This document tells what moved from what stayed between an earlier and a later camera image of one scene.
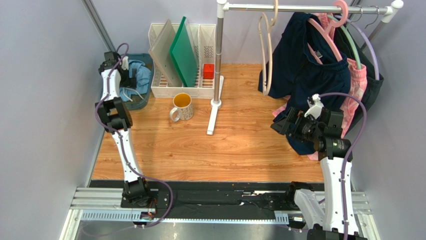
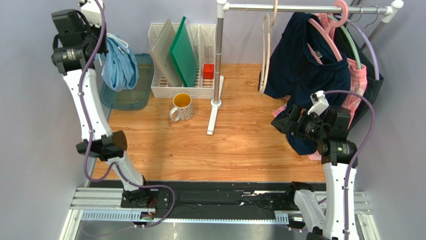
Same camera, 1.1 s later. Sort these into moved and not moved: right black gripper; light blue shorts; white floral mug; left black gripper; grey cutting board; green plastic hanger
Moved: light blue shorts; left black gripper
Not moved: right black gripper; white floral mug; grey cutting board; green plastic hanger
